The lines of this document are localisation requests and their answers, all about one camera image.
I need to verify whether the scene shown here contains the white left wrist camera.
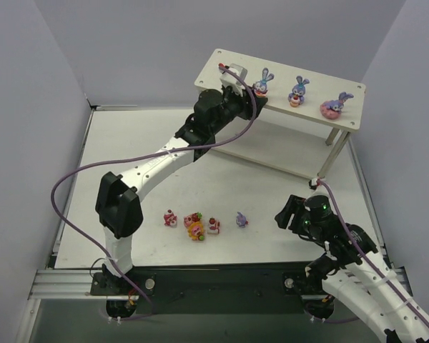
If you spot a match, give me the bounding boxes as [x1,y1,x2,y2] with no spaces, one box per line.
[218,63,247,97]

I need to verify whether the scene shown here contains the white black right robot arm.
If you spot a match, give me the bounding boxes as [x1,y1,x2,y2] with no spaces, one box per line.
[275,194,429,342]

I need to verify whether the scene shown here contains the light wooden two-tier shelf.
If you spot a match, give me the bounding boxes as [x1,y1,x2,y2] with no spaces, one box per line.
[194,49,366,179]

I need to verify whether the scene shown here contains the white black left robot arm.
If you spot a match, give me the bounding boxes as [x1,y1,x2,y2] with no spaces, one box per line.
[95,86,268,281]

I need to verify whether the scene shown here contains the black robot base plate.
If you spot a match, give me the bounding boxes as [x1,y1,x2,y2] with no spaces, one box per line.
[90,262,335,319]

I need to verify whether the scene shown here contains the pink bear strawberry toy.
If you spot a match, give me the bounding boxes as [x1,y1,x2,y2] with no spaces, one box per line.
[163,209,177,227]

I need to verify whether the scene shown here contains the purple bunny on pink donut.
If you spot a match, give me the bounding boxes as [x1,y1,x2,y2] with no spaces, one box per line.
[320,91,354,120]

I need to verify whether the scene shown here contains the small purple bunny toy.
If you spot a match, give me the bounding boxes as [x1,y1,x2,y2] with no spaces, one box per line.
[236,212,249,228]

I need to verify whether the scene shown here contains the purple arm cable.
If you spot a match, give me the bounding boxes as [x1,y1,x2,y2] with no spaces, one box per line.
[317,180,429,337]
[50,67,258,321]

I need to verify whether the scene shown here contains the purple bunny holding cupcake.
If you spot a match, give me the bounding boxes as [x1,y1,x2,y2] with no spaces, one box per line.
[287,76,310,107]

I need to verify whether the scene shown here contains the white strawberry cake slice toy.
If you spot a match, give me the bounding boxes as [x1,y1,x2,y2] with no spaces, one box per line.
[207,217,220,235]

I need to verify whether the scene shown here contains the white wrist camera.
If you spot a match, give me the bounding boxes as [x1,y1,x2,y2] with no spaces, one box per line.
[308,178,320,190]
[218,63,247,97]

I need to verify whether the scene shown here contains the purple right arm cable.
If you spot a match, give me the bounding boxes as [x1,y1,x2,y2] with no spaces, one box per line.
[317,180,429,337]

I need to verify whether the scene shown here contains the pink bear yellow flower toy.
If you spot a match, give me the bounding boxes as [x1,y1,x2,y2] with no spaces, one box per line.
[187,222,205,242]

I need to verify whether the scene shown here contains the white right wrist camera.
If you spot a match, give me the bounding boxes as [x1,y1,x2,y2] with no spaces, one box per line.
[308,178,320,190]

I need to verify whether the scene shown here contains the pink strawberry cake toy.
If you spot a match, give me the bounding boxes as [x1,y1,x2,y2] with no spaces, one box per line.
[184,212,202,228]

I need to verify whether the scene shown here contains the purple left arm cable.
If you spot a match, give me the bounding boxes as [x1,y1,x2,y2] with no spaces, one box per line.
[50,67,258,321]

